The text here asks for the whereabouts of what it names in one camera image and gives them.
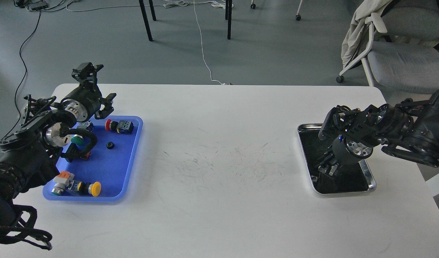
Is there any green push button switch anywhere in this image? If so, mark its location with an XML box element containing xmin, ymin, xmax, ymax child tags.
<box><xmin>71</xmin><ymin>120</ymin><xmax>94</xmax><ymax>145</ymax></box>

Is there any black power strip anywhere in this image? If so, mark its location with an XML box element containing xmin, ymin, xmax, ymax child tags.
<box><xmin>26</xmin><ymin>1</ymin><xmax>48</xmax><ymax>11</ymax></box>

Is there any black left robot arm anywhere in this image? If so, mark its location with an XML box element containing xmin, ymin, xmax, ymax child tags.
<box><xmin>0</xmin><ymin>62</ymin><xmax>116</xmax><ymax>250</ymax></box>

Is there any black table leg right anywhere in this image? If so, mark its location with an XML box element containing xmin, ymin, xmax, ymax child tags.
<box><xmin>225</xmin><ymin>0</ymin><xmax>233</xmax><ymax>40</ymax></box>

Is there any blue plastic tray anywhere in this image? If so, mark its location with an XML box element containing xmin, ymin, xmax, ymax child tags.
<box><xmin>42</xmin><ymin>115</ymin><xmax>144</xmax><ymax>202</ymax></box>

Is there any grey orange switch block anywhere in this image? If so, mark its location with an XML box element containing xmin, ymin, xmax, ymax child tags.
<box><xmin>51</xmin><ymin>171</ymin><xmax>75</xmax><ymax>196</ymax></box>

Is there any black table leg left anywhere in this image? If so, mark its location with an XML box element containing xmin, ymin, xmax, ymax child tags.
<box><xmin>138</xmin><ymin>0</ymin><xmax>157</xmax><ymax>42</ymax></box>

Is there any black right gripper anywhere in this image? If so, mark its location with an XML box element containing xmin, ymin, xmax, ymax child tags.
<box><xmin>315</xmin><ymin>138</ymin><xmax>373</xmax><ymax>177</ymax></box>

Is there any red push button switch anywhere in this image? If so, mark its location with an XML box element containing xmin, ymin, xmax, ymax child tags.
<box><xmin>105</xmin><ymin>119</ymin><xmax>134</xmax><ymax>134</ymax></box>

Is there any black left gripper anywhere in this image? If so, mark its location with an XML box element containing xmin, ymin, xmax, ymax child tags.
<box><xmin>61</xmin><ymin>62</ymin><xmax>117</xmax><ymax>123</ymax></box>

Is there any black table leg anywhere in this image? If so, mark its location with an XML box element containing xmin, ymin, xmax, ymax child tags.
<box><xmin>225</xmin><ymin>0</ymin><xmax>233</xmax><ymax>40</ymax></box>
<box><xmin>138</xmin><ymin>0</ymin><xmax>157</xmax><ymax>42</ymax></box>

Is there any grey office chair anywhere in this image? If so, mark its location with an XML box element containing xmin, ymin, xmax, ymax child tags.
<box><xmin>336</xmin><ymin>0</ymin><xmax>439</xmax><ymax>96</ymax></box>

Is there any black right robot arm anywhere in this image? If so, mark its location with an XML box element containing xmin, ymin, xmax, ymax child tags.
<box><xmin>316</xmin><ymin>91</ymin><xmax>439</xmax><ymax>177</ymax></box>

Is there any beige jacket on chair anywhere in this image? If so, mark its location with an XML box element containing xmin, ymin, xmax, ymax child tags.
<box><xmin>341</xmin><ymin>0</ymin><xmax>391</xmax><ymax>68</ymax></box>

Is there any steel tray with black mat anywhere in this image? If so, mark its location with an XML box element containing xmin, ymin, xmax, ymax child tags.
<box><xmin>298</xmin><ymin>124</ymin><xmax>376</xmax><ymax>196</ymax></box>

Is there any white floor cable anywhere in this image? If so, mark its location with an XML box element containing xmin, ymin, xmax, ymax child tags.
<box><xmin>66</xmin><ymin>0</ymin><xmax>234</xmax><ymax>86</ymax></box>

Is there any black floor cable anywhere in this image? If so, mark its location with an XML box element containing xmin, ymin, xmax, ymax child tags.
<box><xmin>0</xmin><ymin>0</ymin><xmax>62</xmax><ymax>154</ymax></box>

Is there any yellow push button switch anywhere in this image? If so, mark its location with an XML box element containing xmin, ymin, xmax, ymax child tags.
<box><xmin>68</xmin><ymin>180</ymin><xmax>102</xmax><ymax>197</ymax></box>

